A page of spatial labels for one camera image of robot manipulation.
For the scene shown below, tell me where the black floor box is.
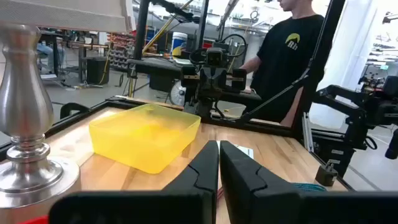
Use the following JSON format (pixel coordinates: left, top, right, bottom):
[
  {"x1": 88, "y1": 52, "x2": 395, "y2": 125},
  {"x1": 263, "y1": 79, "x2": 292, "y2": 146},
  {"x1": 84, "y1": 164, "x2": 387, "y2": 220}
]
[{"x1": 86, "y1": 57, "x2": 110, "y2": 86}]

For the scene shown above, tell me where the black curved handle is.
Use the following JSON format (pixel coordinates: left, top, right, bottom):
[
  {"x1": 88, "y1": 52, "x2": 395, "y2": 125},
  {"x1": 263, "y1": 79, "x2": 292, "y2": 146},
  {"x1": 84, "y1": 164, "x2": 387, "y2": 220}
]
[{"x1": 60, "y1": 102, "x2": 91, "y2": 119}]

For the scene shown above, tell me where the black background table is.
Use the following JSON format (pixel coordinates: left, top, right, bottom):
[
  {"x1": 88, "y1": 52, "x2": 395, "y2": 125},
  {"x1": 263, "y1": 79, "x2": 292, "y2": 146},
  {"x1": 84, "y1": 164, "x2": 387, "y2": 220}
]
[{"x1": 126, "y1": 57, "x2": 190, "y2": 93}]

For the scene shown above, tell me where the red plastic item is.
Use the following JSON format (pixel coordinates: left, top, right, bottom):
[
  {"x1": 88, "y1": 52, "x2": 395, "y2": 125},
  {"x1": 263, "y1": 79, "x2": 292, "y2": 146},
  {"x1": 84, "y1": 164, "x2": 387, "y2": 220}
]
[{"x1": 18, "y1": 215, "x2": 50, "y2": 224}]

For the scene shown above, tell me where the dark wall charger plug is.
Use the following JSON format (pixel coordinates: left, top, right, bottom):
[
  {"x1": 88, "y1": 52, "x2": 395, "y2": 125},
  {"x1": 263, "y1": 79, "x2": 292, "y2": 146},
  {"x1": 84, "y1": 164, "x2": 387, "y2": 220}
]
[{"x1": 315, "y1": 159, "x2": 339, "y2": 187}]

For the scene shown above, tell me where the white round fan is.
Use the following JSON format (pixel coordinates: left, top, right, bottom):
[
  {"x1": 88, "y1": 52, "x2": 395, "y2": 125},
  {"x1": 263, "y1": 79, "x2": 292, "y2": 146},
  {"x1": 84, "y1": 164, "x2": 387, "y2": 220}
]
[{"x1": 169, "y1": 80, "x2": 187, "y2": 107}]

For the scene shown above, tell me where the silver table lamp white shade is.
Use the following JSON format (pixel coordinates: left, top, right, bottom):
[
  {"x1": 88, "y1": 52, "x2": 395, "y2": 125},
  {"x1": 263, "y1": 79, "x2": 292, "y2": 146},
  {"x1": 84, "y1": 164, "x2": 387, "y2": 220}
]
[{"x1": 0, "y1": 0, "x2": 137, "y2": 209}]

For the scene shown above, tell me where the white and blue bucket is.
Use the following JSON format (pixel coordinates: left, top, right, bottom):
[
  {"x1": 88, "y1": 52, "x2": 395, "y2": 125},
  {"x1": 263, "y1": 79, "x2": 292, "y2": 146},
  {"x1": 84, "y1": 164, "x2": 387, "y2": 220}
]
[{"x1": 171, "y1": 31, "x2": 188, "y2": 59}]

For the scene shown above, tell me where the teal braided cable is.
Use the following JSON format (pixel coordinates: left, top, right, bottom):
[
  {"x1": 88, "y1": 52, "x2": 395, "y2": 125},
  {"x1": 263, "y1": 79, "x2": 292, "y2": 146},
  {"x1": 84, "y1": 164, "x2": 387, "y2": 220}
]
[{"x1": 292, "y1": 182, "x2": 327, "y2": 192}]

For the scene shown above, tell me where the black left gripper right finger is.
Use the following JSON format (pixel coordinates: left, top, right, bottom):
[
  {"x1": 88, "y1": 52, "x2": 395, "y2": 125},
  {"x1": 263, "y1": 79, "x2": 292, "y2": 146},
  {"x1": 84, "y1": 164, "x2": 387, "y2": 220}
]
[{"x1": 219, "y1": 140, "x2": 398, "y2": 224}]

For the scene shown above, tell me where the person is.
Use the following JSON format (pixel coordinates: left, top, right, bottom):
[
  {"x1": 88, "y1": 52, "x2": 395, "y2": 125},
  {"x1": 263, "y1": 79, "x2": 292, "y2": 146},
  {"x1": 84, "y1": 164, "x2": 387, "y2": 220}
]
[
  {"x1": 36, "y1": 43, "x2": 65, "y2": 74},
  {"x1": 241, "y1": 0, "x2": 326, "y2": 124}
]

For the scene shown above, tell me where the yellow translucent plastic bin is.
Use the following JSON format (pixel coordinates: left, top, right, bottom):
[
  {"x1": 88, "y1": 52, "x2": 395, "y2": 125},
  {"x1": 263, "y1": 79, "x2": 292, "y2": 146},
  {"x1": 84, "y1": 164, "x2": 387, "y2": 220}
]
[{"x1": 88, "y1": 103, "x2": 202, "y2": 174}]

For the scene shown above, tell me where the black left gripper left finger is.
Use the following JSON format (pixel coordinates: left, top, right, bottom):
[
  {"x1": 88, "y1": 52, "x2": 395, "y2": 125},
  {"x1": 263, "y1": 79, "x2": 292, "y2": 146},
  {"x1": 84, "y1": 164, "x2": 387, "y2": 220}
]
[{"x1": 49, "y1": 140, "x2": 220, "y2": 224}]

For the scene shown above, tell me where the parts bin shelving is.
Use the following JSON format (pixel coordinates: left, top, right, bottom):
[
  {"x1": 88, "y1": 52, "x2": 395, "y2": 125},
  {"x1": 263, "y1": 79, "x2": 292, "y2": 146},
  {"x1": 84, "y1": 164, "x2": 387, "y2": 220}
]
[{"x1": 106, "y1": 32, "x2": 137, "y2": 72}]

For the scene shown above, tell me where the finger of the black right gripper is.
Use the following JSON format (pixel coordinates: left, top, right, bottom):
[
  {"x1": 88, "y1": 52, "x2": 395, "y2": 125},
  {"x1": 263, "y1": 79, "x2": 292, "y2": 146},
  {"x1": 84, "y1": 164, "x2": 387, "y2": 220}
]
[
  {"x1": 200, "y1": 67, "x2": 215, "y2": 96},
  {"x1": 213, "y1": 67, "x2": 228, "y2": 96}
]

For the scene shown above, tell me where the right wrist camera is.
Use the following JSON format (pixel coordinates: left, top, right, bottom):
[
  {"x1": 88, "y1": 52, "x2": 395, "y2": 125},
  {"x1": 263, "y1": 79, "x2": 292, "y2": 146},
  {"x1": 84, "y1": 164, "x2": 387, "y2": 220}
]
[{"x1": 206, "y1": 47, "x2": 225, "y2": 67}]

